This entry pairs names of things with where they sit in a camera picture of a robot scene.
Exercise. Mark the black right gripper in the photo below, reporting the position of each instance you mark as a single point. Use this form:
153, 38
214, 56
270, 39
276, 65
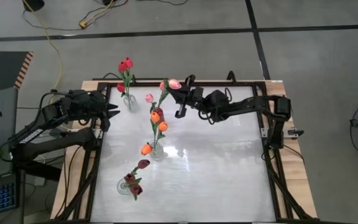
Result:
196, 97

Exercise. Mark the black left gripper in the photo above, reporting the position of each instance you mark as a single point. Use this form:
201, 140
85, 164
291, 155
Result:
96, 107

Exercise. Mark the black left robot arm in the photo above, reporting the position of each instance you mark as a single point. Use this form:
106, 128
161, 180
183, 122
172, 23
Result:
57, 143

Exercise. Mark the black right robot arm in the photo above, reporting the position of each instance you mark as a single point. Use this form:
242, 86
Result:
253, 104

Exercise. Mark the red ribbed glass vase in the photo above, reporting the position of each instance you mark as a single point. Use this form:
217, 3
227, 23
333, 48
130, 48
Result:
160, 110

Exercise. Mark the clear embossed glass vase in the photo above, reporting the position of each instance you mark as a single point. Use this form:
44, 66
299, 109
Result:
158, 153

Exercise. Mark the thin black bar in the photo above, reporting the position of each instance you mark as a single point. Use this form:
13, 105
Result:
148, 79

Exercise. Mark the black desk beam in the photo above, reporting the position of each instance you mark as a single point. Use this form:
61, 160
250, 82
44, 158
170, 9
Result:
39, 174

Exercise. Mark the black stand foot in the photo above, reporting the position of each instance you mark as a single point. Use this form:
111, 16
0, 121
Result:
107, 1
34, 3

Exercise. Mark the large black foam mat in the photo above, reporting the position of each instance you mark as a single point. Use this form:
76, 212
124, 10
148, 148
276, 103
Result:
2, 71

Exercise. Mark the black clamp mount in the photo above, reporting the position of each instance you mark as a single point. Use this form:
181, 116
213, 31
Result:
133, 78
230, 76

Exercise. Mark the black metal table frame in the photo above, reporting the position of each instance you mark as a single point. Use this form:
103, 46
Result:
244, 84

